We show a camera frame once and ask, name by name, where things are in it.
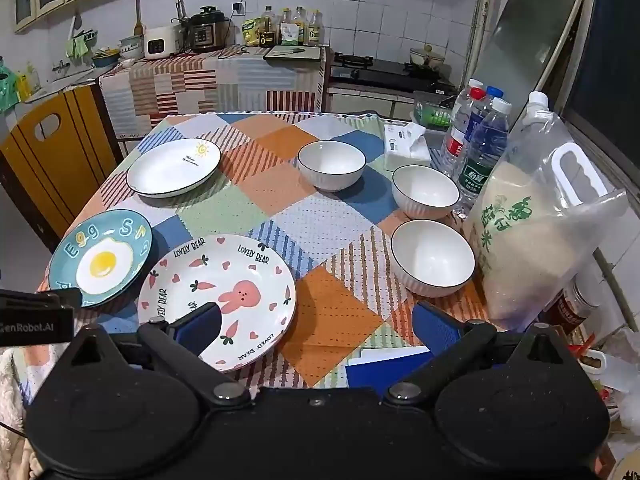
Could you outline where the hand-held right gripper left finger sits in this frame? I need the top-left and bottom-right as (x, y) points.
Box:
(67, 302), (252, 412)

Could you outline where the jar with red label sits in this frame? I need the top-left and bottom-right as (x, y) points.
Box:
(542, 279), (601, 337)

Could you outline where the dark window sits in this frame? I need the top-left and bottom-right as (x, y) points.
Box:
(564, 0), (640, 173)

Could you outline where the cutting board with dark rim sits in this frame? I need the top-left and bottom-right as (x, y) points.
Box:
(263, 44), (321, 61)

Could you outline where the white stove cabinet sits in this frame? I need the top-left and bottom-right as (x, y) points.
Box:
(327, 85), (416, 122)

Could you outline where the white plastic bag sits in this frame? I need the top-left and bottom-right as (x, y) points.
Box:
(599, 329), (640, 437)

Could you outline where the white tissue pack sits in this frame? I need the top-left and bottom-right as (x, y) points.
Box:
(383, 122), (432, 171)

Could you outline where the white fluffy cloth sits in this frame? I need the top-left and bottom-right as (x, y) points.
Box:
(0, 347), (33, 480)

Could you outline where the blue bowl with utensils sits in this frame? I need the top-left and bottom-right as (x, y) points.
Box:
(92, 47), (121, 69)

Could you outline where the red cap water bottle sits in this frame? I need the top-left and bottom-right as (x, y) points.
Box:
(441, 87), (489, 179)

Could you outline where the cooking pot with lid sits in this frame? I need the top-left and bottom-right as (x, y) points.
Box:
(409, 44), (446, 69)

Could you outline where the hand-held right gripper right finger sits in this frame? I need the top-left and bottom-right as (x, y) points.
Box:
(383, 302), (572, 409)

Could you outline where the white bowl with dark rim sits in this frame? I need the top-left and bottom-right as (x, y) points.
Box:
(297, 140), (367, 193)
(390, 219), (477, 298)
(390, 164), (461, 221)

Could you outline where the green plastic basket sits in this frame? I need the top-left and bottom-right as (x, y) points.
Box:
(412, 90), (457, 131)

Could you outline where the green label water bottle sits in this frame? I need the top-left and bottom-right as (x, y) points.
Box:
(455, 98), (513, 220)

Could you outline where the white plate with rabbit print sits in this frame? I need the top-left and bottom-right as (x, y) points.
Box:
(137, 234), (297, 372)

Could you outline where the clear rice bag with handle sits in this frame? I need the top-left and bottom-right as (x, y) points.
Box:
(462, 91), (629, 332)

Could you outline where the yellow wooden chair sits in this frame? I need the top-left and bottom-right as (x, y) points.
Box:
(0, 90), (124, 254)

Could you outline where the leaning metal sheet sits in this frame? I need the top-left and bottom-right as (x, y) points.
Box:
(469, 0), (584, 132)

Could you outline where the checked patchwork tablecloth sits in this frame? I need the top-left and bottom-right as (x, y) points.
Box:
(37, 111), (502, 392)

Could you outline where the black gas stove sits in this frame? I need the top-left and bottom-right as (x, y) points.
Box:
(329, 52), (452, 93)

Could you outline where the striped patchwork counter cloth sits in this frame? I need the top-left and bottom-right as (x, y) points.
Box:
(98, 45), (332, 142)

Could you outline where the clear white cap water bottle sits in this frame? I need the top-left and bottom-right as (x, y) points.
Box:
(452, 78), (485, 122)

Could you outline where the white plate with sun print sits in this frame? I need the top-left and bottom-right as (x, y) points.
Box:
(126, 138), (222, 198)

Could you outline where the black electric pressure cooker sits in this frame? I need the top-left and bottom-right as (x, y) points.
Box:
(188, 5), (231, 53)

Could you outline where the green hanging cloth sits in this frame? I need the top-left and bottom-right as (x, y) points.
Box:
(66, 29), (97, 59)

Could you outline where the blue plate with egg print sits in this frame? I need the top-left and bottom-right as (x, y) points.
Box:
(48, 209), (154, 309)

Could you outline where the blue cap water bottle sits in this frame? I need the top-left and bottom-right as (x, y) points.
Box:
(480, 85), (504, 112)

